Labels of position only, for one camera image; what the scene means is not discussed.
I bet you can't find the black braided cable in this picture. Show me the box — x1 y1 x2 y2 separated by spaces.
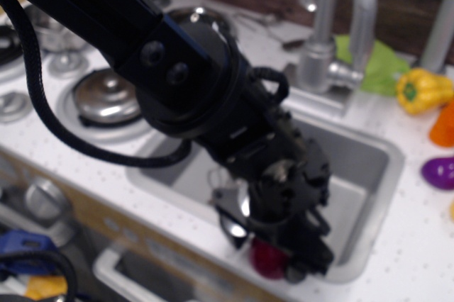
0 0 192 169

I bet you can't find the yellow toy corn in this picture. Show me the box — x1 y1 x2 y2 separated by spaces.
448 201 454 221

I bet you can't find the silver curved faucet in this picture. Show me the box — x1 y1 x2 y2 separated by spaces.
295 0 377 94

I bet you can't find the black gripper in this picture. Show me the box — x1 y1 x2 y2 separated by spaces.
212 188 336 284

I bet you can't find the steel pot in sink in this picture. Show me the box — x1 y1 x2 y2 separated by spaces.
209 170 250 224

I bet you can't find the silver metal pole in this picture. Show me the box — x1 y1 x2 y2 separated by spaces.
419 0 453 73

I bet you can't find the black coil burner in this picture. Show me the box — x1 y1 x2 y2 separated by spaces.
0 25 23 66

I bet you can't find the grey metal sink basin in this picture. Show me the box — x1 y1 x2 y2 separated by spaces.
126 111 404 283

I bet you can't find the green cloth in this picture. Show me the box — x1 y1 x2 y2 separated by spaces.
334 35 410 97

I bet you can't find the steel pot lid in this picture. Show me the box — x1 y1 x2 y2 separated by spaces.
72 68 141 126

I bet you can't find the purple toy eggplant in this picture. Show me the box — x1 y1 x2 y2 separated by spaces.
421 157 453 191

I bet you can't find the blue clamp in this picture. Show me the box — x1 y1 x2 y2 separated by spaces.
1 230 57 276

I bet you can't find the yellow toy bell pepper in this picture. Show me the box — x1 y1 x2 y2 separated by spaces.
396 68 453 115

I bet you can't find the silver oven door handle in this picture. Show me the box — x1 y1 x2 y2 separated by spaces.
92 246 194 301

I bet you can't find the silver oven dial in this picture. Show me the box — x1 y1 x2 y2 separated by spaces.
24 177 71 220

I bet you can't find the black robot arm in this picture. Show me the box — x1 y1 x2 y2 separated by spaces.
1 0 334 282

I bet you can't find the dark red sweet potato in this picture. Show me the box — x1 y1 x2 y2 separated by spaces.
249 237 289 280

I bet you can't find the steel pot on stove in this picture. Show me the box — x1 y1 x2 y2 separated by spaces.
24 5 87 52

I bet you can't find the orange toy carrot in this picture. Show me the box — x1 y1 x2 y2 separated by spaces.
429 101 453 147

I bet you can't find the silver stove knob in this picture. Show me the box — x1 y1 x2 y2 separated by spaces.
48 51 89 79
1 91 33 123

